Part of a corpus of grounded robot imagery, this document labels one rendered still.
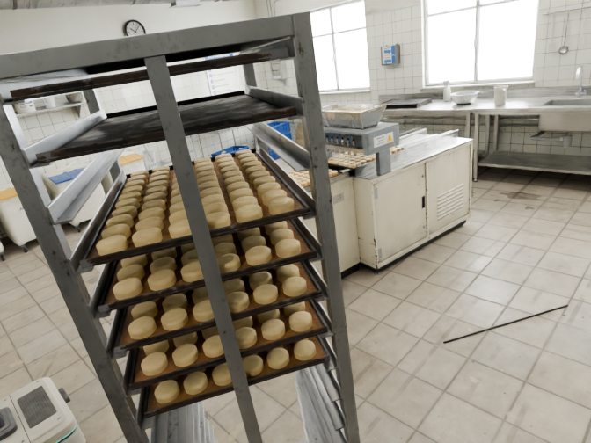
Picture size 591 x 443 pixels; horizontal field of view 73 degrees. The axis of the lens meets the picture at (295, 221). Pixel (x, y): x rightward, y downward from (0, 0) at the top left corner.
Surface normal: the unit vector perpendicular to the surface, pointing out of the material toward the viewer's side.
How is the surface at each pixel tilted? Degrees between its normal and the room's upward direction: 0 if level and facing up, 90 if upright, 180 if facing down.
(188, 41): 90
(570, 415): 0
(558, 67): 90
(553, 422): 0
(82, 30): 90
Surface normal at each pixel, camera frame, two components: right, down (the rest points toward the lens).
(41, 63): 0.25, 0.34
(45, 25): 0.70, 0.18
